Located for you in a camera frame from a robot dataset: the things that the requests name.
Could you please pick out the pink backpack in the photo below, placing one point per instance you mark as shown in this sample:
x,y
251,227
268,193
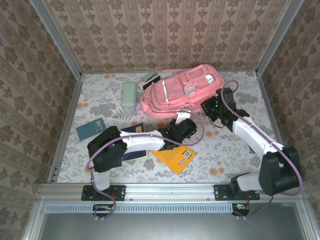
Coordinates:
x,y
175,92

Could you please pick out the yellow book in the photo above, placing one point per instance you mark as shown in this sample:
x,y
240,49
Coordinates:
x,y
175,160

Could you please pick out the navy book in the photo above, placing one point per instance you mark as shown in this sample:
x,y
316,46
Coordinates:
x,y
135,128

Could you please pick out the teal book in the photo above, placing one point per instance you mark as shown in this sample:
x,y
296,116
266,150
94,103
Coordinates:
x,y
88,130

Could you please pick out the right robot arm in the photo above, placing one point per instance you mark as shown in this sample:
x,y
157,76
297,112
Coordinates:
x,y
252,136

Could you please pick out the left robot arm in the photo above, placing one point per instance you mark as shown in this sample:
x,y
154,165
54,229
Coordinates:
x,y
140,145

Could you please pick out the mint green pencil case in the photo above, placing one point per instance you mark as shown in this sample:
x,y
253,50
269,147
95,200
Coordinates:
x,y
129,95

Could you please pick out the black wooden board eraser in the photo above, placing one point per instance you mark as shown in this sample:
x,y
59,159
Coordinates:
x,y
150,83

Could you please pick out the floral table covering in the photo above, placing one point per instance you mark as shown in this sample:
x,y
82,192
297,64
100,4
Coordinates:
x,y
225,162

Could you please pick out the steel sheet panel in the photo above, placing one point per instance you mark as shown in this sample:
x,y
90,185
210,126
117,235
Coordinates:
x,y
162,227

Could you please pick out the aluminium side frame rail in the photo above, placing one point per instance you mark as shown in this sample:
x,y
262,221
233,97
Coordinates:
x,y
275,120
66,125

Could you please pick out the aluminium base frame rail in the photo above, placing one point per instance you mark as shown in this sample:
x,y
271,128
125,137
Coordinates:
x,y
170,192

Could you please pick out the aluminium frame post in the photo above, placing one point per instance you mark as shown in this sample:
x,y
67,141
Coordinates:
x,y
55,37
280,37

